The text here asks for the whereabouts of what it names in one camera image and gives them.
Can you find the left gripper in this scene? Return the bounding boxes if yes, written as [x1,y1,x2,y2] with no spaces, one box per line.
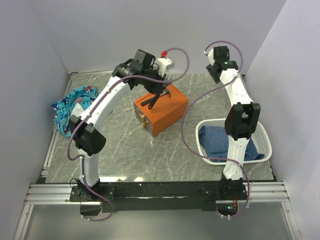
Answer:
[141,66,168,96]

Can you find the black handled hammer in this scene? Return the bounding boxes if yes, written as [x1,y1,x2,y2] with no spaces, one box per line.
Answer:
[140,87,171,107]

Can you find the orange drawer cabinet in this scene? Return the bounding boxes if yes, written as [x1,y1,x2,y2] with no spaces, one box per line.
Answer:
[133,84,189,137]

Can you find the black adjustable wrench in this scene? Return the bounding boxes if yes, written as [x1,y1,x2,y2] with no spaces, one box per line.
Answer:
[148,93,161,110]

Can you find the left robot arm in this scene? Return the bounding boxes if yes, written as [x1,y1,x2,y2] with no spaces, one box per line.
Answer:
[69,49,174,201]

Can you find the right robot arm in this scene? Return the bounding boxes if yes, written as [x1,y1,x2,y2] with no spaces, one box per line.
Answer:
[204,46,261,200]

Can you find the turquoise shark print cloth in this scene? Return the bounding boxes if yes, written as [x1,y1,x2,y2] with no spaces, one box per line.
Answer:
[51,85,99,138]

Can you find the blue checked cloth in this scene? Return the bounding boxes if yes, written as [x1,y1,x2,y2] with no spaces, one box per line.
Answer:
[198,125,265,162]

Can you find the white plastic basket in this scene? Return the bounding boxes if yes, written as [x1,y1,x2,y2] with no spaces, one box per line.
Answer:
[195,118,272,166]

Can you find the black base crossbar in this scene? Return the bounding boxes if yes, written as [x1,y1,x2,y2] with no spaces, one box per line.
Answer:
[69,180,248,216]

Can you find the aluminium rail frame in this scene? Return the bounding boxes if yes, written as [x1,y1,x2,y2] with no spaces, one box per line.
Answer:
[13,71,302,240]

